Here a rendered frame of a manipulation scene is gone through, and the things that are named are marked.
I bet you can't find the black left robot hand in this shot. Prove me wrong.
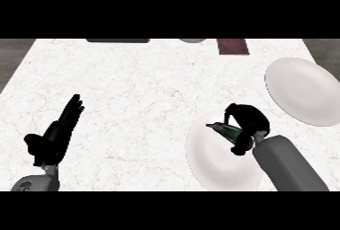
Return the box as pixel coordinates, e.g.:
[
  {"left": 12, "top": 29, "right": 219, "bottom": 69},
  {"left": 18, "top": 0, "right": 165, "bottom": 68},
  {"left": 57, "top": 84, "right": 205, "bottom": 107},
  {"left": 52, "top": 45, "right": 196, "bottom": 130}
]
[{"left": 22, "top": 93, "right": 86, "bottom": 167}]

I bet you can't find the dark green eggplant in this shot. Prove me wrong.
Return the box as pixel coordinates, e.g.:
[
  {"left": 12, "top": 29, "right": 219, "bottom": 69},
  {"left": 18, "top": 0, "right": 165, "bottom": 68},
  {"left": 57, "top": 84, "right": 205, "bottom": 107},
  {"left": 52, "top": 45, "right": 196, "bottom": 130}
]
[{"left": 204, "top": 121, "right": 244, "bottom": 144}]

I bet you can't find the dark grey flat appliance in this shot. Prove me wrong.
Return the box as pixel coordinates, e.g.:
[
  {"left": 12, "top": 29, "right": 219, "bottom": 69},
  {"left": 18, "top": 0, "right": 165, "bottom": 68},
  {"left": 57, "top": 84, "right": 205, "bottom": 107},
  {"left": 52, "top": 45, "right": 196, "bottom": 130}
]
[{"left": 84, "top": 39, "right": 151, "bottom": 44}]

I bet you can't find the white round plate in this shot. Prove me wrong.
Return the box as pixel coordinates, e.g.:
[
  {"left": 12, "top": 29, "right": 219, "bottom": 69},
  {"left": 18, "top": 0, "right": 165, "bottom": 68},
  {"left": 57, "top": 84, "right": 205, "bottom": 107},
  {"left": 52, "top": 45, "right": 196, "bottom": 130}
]
[
  {"left": 185, "top": 111, "right": 270, "bottom": 191},
  {"left": 264, "top": 57, "right": 340, "bottom": 128}
]

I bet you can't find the dark red rectangular block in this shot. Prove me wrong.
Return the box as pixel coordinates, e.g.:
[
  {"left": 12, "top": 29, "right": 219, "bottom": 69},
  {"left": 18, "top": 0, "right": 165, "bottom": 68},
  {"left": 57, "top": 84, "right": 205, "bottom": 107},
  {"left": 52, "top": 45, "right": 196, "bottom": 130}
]
[{"left": 216, "top": 39, "right": 251, "bottom": 56}]

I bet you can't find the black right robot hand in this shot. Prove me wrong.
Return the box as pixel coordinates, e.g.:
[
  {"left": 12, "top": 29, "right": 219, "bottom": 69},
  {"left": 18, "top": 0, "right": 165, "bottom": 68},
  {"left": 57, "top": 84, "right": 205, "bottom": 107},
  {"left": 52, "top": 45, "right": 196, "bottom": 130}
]
[{"left": 223, "top": 102, "right": 272, "bottom": 156}]

